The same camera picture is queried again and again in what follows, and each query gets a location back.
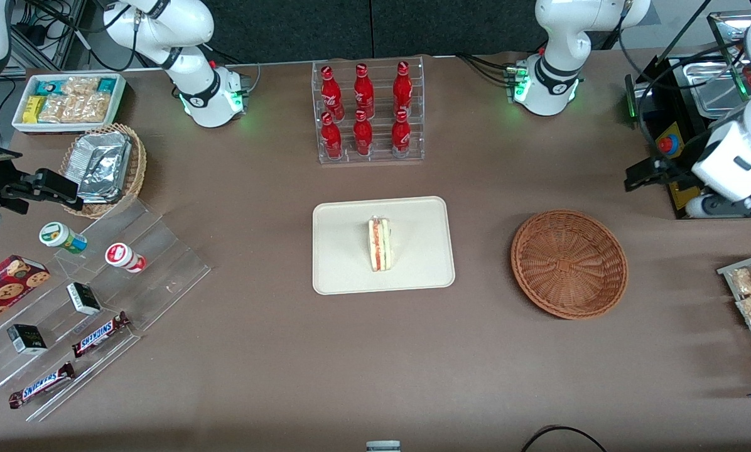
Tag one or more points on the small black carton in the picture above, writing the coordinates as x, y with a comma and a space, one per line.
27, 339
84, 299

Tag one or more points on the white rectangular snack bin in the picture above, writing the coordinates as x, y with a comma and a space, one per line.
119, 100

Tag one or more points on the grey metal clamp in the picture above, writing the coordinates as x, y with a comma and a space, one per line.
383, 446

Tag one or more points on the brown table cover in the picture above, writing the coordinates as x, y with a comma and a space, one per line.
256, 376

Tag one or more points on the aluminium frame post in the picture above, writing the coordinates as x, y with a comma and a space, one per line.
61, 37

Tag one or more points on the clear bag of biscuits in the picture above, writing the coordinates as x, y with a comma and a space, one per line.
58, 110
80, 86
93, 108

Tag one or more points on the black food warmer yellow panel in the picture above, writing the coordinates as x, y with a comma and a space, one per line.
666, 144

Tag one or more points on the steel pan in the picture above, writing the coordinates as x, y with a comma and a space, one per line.
714, 88

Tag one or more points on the clear acrylic bottle rack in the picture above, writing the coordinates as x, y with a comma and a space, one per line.
378, 160

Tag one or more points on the silver foil pouch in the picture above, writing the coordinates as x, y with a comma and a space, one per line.
102, 160
102, 194

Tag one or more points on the red lid white jar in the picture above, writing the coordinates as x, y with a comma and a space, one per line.
123, 256

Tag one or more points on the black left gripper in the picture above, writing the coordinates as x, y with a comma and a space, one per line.
672, 169

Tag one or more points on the brown Snickers bar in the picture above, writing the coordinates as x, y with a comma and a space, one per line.
39, 386
99, 336

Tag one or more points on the teal snack pack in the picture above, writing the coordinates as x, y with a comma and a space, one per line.
105, 85
48, 88

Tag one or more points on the light tan wicker basket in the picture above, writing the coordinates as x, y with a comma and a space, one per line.
138, 169

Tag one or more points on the brown round wicker basket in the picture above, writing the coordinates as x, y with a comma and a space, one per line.
570, 263

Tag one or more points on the grey snack display rack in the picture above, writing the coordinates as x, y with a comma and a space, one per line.
724, 271

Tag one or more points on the red plaid cookie box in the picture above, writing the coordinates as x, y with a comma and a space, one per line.
5, 289

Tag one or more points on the cream plastic tray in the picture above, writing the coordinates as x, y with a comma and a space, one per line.
344, 251

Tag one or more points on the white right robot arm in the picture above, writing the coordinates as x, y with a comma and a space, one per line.
206, 97

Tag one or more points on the yellow snack pack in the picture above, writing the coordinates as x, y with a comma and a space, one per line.
33, 110

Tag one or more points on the triangle sandwich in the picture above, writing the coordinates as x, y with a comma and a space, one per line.
380, 245

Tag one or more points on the red cola bottle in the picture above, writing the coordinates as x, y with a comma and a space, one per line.
401, 135
333, 94
332, 139
363, 137
402, 88
363, 91

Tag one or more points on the clear acrylic stepped shelf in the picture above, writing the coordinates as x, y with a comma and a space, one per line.
162, 263

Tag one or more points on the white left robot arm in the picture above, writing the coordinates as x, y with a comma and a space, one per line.
554, 81

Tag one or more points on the green lid sunflower jar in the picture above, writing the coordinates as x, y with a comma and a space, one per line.
58, 235

